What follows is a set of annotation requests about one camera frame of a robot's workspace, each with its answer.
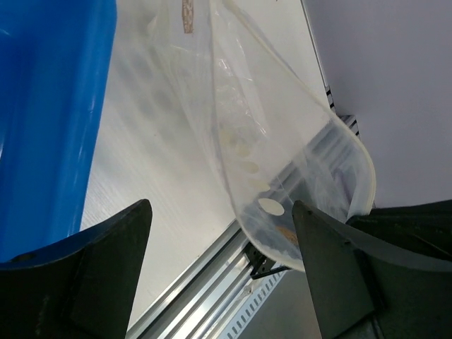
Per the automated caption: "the clear zip top bag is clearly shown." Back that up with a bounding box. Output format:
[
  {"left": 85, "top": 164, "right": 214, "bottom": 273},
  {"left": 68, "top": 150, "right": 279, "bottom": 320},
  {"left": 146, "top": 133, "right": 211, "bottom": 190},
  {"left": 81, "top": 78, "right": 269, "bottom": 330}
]
[{"left": 149, "top": 1, "right": 376, "bottom": 270}]

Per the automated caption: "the aluminium table edge rail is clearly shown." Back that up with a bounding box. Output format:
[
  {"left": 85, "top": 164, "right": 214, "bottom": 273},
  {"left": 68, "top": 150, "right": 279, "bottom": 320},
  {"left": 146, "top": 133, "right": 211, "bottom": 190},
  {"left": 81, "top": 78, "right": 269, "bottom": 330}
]
[{"left": 126, "top": 222, "right": 265, "bottom": 338}]

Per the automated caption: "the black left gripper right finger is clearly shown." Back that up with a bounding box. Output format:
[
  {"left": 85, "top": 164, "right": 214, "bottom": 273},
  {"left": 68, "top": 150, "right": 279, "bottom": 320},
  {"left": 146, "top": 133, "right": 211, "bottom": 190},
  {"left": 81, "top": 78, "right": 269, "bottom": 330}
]
[{"left": 292, "top": 201, "right": 451, "bottom": 338}]

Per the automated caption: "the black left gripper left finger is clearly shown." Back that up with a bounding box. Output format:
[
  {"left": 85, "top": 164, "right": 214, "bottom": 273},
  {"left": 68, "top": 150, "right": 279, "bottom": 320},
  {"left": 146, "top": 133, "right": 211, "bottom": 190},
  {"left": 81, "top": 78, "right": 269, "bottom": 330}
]
[{"left": 1, "top": 199, "right": 152, "bottom": 338}]

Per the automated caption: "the blue plastic tray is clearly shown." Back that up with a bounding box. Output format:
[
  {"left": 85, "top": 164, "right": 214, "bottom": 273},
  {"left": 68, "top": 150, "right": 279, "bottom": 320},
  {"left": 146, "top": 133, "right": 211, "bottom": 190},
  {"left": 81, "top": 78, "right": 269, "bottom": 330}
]
[{"left": 1, "top": 1, "right": 117, "bottom": 261}]

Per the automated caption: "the white slotted cable duct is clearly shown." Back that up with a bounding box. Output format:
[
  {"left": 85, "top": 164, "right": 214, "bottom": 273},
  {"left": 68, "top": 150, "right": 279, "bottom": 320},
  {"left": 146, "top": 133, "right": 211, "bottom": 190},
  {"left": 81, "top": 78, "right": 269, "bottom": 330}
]
[{"left": 211, "top": 271, "right": 315, "bottom": 339}]

